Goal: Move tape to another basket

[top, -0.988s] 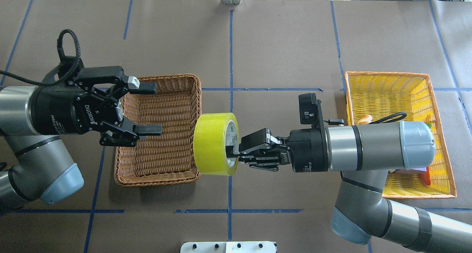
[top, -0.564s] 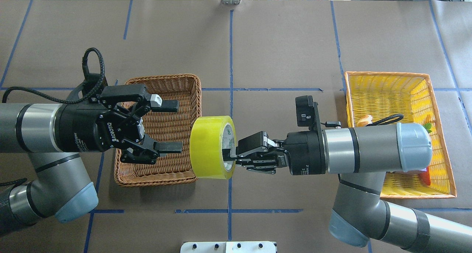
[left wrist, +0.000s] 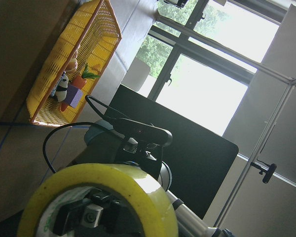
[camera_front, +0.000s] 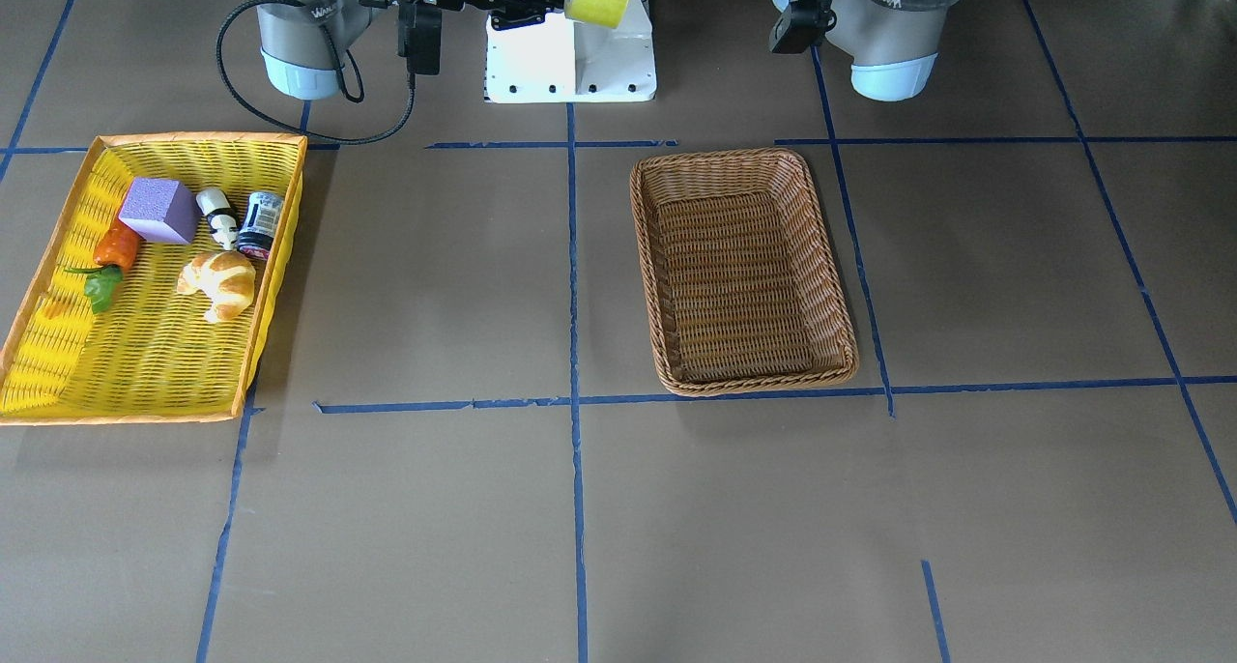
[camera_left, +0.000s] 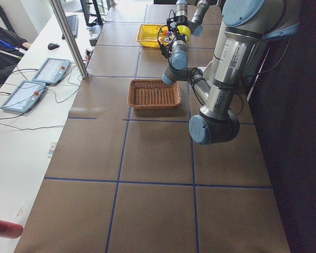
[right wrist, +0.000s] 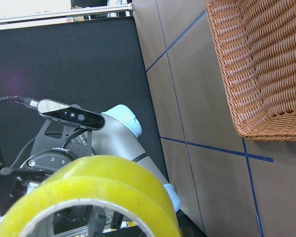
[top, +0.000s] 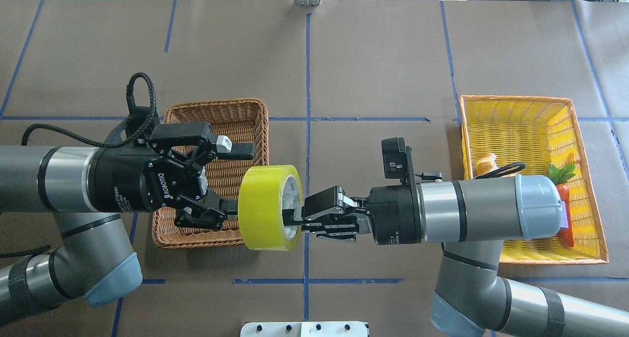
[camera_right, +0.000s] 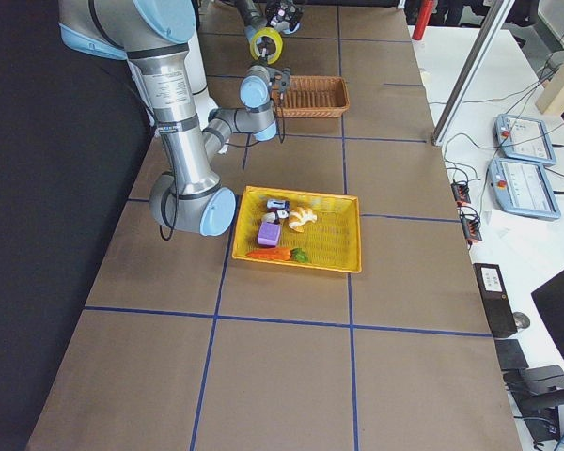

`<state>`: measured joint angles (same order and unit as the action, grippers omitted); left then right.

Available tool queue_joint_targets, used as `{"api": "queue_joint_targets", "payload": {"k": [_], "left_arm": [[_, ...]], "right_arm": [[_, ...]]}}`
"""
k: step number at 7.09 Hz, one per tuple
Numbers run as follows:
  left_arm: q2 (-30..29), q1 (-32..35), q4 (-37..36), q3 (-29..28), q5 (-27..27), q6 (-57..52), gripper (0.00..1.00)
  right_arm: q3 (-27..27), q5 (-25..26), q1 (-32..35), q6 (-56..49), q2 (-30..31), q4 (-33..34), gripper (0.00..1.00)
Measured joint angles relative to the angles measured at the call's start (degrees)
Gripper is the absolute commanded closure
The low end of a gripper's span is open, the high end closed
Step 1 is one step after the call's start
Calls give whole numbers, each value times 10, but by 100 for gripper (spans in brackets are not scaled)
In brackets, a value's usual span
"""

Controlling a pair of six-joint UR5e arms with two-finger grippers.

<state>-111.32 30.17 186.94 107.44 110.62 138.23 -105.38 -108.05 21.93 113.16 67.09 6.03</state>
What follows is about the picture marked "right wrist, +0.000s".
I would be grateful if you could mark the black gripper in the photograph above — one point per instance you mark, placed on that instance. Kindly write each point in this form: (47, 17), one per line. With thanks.
(50, 151)

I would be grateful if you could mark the yellow tape roll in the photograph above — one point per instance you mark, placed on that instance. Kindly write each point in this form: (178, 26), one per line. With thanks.
(103, 181)

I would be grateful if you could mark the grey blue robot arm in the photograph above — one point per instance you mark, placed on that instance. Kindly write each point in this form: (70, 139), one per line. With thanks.
(92, 220)

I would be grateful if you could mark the brown wicker basket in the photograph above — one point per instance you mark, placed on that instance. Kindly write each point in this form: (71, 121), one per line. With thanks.
(255, 43)

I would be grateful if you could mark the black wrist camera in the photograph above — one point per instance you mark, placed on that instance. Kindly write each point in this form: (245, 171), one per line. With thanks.
(71, 115)

